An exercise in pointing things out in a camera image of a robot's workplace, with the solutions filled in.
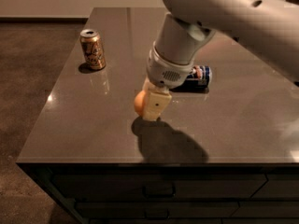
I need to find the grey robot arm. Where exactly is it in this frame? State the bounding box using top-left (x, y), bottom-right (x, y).
top-left (135, 0), bottom-right (299, 121)

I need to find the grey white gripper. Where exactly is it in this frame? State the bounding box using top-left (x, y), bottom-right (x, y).
top-left (142, 42), bottom-right (195, 121)

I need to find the orange fruit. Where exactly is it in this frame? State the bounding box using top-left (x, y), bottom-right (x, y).
top-left (134, 91), bottom-right (146, 117)

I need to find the dark cabinet with drawers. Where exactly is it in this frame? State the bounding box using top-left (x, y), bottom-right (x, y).
top-left (20, 163), bottom-right (299, 224)

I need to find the orange soda can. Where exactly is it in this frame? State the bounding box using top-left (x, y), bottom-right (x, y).
top-left (80, 29), bottom-right (106, 70)

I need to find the blue soda can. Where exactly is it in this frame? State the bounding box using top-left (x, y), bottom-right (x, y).
top-left (181, 65), bottom-right (212, 90)

